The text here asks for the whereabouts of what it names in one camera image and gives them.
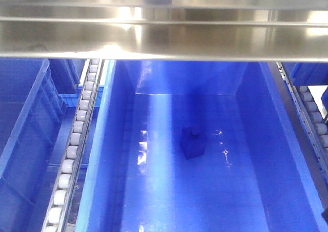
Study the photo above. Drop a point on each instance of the blue plastic block part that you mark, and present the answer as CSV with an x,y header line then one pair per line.
x,y
193,141

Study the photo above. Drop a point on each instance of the stainless steel upper shelf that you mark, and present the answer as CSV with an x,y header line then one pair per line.
x,y
239,30

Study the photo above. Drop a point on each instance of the large blue target bin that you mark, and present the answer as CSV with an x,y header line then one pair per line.
x,y
258,172

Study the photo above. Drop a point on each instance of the blue bin at left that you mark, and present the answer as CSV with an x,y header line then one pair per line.
x,y
31,115

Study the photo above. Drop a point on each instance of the right white roller track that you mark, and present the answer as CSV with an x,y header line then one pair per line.
x,y
310,117

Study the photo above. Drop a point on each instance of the white roller track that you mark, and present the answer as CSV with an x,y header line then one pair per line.
x,y
60,202
310,117

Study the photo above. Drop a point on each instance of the left white roller track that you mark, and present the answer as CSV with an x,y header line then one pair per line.
x,y
60,202

